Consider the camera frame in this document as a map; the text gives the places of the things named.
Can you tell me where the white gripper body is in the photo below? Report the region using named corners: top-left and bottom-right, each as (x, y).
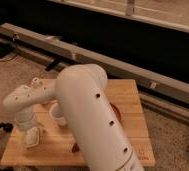
top-left (15, 110), bottom-right (38, 138)

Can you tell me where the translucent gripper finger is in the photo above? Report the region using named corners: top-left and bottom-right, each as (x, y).
top-left (17, 132), bottom-right (25, 145)
top-left (37, 125), bottom-right (44, 142)

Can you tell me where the white sponge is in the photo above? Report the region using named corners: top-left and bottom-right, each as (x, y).
top-left (24, 127), bottom-right (39, 148)

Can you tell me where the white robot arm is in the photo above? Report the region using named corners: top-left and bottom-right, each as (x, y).
top-left (3, 64), bottom-right (144, 171)

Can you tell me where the wooden table board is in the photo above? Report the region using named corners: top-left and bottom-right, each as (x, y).
top-left (1, 79), bottom-right (155, 167)

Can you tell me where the orange bowl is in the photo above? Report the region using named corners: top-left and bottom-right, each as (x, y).
top-left (110, 103), bottom-right (121, 122)

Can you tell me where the black handle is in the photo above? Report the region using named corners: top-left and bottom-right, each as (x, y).
top-left (0, 122), bottom-right (13, 133)

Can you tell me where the long metal rail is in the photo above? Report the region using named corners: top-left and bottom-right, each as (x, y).
top-left (0, 23), bottom-right (189, 122)

